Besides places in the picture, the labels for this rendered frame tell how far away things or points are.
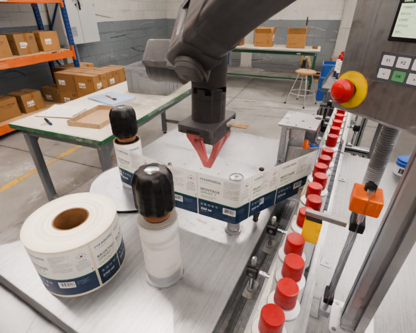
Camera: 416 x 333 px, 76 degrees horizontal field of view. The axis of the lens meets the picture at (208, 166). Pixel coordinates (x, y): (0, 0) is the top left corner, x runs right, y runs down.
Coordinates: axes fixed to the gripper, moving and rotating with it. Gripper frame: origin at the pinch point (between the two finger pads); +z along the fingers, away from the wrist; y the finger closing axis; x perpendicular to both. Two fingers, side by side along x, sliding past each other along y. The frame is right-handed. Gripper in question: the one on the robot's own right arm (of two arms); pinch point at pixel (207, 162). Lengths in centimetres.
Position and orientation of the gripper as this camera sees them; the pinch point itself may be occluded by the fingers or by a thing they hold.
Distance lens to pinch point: 50.1
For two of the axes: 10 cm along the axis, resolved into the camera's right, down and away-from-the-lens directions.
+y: -4.5, 4.6, -7.7
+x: 8.9, 2.4, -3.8
